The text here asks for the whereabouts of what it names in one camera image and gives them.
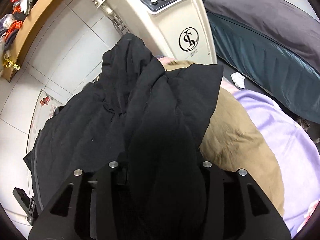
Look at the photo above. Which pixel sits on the wooden shelf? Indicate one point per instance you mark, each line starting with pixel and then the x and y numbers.
pixel 26 19

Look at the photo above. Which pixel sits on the beige beauty machine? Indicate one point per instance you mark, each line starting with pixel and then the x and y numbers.
pixel 174 28

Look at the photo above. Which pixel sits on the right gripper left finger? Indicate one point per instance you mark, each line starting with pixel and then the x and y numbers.
pixel 87 206

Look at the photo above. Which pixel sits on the poster with QR code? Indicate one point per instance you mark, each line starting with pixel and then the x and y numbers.
pixel 44 110

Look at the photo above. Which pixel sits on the purple floral bed sheet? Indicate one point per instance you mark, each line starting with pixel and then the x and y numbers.
pixel 295 152

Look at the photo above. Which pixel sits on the tan folded garment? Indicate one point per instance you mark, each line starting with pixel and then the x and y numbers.
pixel 232 142

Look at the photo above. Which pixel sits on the black device on floor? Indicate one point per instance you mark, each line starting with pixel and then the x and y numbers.
pixel 27 204

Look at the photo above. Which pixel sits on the black quilted jacket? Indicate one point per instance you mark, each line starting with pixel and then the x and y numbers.
pixel 141 113

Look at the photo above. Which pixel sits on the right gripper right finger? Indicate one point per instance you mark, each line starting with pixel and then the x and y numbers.
pixel 237 208

